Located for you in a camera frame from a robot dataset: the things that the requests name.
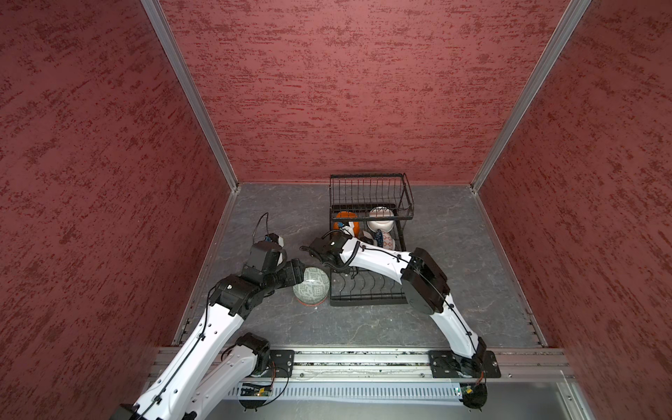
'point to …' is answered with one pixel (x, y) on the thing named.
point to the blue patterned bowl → (388, 241)
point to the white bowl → (381, 218)
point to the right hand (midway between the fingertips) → (367, 247)
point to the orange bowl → (345, 214)
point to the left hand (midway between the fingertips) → (294, 275)
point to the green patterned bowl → (314, 288)
